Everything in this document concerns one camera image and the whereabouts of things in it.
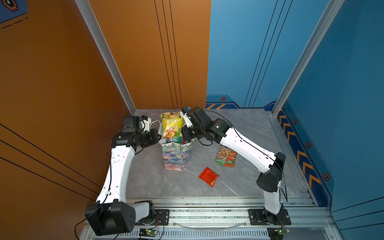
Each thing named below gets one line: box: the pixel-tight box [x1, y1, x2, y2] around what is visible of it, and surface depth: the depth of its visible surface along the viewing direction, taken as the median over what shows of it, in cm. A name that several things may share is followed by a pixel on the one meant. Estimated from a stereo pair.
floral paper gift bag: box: [158, 138, 194, 171], surface depth 78 cm
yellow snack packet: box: [160, 111, 184, 139], surface depth 75 cm
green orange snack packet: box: [215, 145, 237, 168], surface depth 93 cm
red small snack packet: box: [198, 166, 220, 188], surface depth 88 cm
